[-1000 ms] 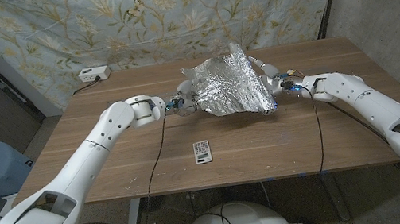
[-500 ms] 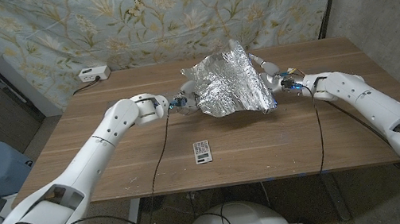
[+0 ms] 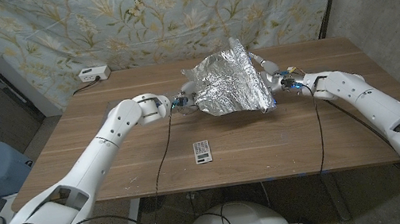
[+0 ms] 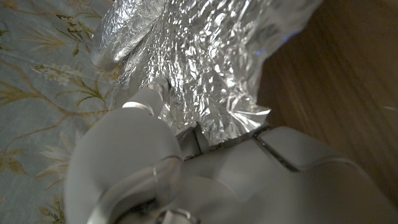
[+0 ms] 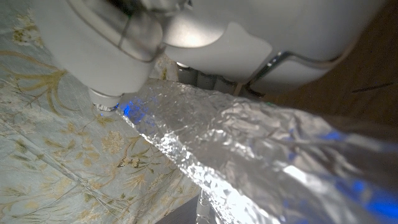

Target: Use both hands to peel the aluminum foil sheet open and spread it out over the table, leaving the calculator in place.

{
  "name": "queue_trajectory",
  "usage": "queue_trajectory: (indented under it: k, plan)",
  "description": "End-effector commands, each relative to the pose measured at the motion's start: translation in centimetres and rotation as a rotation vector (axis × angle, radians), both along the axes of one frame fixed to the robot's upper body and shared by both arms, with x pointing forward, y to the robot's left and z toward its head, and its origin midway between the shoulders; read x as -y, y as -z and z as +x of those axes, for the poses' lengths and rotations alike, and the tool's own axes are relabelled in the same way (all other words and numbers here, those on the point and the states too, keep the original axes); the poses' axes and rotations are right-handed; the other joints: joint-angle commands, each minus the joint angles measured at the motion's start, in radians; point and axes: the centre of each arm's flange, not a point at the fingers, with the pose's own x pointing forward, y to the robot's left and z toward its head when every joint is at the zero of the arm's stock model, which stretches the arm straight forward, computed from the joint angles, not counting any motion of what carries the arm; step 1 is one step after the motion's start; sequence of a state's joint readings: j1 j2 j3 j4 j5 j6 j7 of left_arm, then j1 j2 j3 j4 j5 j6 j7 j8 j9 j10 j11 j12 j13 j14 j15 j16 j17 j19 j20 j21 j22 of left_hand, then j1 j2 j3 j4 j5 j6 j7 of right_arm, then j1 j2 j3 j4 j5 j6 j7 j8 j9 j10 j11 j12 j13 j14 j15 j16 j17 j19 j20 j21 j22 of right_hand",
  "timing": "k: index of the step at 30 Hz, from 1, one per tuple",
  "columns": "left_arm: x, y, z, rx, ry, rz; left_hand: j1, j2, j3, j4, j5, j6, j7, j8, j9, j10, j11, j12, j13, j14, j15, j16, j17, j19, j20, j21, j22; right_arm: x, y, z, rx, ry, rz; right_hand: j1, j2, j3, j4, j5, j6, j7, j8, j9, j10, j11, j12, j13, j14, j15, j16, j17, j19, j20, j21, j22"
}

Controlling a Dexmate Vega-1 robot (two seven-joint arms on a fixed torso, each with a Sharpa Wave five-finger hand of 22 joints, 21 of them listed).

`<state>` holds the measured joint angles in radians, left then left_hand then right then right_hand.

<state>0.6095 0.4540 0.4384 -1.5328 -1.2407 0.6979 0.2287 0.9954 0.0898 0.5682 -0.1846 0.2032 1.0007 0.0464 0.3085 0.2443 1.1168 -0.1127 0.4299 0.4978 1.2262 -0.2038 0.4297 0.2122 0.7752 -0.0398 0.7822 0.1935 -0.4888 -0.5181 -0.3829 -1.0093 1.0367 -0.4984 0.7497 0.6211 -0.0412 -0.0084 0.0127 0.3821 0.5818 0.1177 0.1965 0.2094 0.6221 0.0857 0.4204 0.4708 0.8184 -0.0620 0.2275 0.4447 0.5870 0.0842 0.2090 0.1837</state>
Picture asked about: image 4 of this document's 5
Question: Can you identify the floral printed backdrop cloth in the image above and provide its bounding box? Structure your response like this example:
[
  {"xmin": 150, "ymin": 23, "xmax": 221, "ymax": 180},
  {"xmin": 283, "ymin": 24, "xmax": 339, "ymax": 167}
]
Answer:
[{"xmin": 0, "ymin": 0, "xmax": 125, "ymax": 224}]

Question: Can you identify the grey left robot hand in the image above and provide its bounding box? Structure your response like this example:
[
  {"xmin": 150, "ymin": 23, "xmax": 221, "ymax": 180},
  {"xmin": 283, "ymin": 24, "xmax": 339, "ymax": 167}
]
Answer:
[{"xmin": 63, "ymin": 77, "xmax": 398, "ymax": 224}]

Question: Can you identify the aluminum foil sheet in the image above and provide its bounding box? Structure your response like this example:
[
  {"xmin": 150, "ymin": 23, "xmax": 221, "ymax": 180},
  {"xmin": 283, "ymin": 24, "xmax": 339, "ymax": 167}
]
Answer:
[{"xmin": 90, "ymin": 0, "xmax": 324, "ymax": 147}]

